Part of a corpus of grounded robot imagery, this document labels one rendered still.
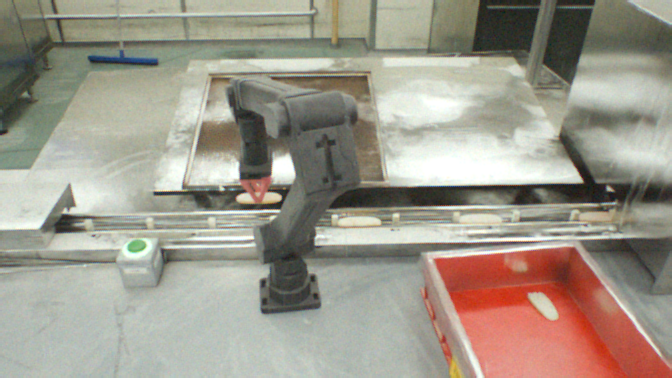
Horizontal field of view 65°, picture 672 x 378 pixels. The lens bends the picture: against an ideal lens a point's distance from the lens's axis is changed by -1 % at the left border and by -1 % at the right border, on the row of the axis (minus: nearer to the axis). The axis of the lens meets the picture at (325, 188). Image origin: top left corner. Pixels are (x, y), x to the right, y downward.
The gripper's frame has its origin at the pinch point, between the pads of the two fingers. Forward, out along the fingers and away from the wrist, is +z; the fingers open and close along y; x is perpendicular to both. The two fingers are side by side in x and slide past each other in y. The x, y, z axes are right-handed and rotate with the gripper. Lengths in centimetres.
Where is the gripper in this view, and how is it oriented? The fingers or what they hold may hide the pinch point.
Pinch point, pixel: (258, 194)
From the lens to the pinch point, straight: 118.1
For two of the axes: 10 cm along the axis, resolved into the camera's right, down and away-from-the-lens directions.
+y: 0.3, 5.6, -8.3
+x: 10.0, -0.1, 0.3
